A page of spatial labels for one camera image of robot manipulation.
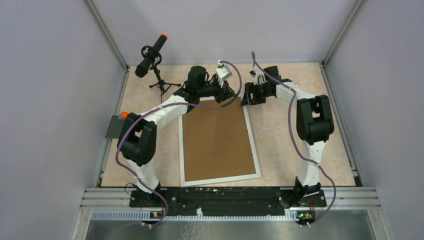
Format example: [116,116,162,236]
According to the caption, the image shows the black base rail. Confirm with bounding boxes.
[129,186,327,217]

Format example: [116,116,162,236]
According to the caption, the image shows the black microphone orange tip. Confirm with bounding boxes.
[135,33,168,78]

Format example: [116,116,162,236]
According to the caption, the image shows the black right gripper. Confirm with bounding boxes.
[240,82,272,107]

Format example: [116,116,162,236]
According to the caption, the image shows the aluminium front rail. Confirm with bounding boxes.
[71,186,393,240]

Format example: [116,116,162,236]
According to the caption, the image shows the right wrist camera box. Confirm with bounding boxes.
[249,68,266,86]

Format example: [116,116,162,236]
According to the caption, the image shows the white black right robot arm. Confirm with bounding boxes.
[241,66,335,206]

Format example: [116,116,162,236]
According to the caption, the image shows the white picture frame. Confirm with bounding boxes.
[178,96,262,188]

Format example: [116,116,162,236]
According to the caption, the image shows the orange curved toy block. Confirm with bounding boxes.
[119,111,129,121]

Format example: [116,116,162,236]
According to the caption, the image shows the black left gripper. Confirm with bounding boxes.
[197,77,236,104]

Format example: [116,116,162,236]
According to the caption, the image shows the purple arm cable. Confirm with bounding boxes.
[115,60,243,229]
[251,51,337,228]

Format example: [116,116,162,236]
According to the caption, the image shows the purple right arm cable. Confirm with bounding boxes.
[251,51,337,228]

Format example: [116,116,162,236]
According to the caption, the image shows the black microphone tripod stand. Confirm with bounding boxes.
[149,66,182,102]

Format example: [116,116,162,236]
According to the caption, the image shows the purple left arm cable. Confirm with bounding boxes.
[115,60,243,229]

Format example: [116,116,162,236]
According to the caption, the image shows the brown frame backing board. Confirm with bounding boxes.
[182,99,257,183]

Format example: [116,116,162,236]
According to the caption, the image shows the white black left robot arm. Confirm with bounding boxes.
[116,63,239,207]

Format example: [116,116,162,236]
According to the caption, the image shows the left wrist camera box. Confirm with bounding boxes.
[215,61,233,85]

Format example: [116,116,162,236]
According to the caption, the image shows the grey lego baseplate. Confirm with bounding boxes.
[105,115,124,139]

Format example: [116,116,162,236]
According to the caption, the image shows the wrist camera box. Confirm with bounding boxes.
[249,68,266,86]
[215,61,233,85]

